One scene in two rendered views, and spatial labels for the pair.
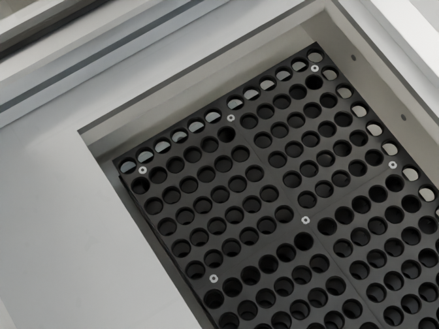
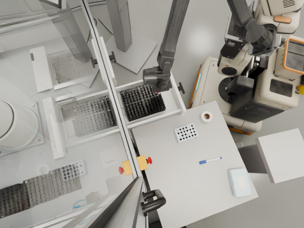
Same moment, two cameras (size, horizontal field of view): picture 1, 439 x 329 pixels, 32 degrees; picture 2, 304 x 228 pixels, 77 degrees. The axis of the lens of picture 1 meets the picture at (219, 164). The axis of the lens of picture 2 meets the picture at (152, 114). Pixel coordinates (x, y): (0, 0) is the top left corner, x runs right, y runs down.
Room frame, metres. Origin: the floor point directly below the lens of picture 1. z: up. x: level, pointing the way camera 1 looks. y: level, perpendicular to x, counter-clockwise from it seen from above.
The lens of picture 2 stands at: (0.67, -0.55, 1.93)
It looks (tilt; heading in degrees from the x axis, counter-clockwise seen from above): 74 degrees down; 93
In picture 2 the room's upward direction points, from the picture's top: 7 degrees clockwise
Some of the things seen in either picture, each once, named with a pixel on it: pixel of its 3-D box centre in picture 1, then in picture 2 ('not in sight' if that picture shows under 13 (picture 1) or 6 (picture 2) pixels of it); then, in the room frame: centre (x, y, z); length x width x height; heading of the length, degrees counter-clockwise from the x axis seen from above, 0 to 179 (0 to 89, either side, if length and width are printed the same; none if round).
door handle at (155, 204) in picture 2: not in sight; (153, 198); (0.70, -0.61, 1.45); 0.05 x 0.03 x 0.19; 28
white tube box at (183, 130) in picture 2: not in sight; (185, 133); (0.88, -0.30, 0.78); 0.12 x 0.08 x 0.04; 28
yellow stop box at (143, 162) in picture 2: not in sight; (143, 162); (0.66, -0.52, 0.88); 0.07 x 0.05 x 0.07; 118
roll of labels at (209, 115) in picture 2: not in sight; (206, 117); (1.00, -0.18, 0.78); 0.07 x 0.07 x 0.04
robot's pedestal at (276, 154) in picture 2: not in sight; (253, 157); (1.52, -0.33, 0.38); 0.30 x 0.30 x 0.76; 22
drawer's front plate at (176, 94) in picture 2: not in sight; (174, 92); (0.77, -0.09, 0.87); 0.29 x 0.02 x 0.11; 118
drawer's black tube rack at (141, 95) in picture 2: not in sight; (142, 102); (0.59, -0.18, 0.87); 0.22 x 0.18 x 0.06; 28
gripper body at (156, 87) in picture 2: not in sight; (162, 82); (0.68, -0.12, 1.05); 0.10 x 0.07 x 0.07; 26
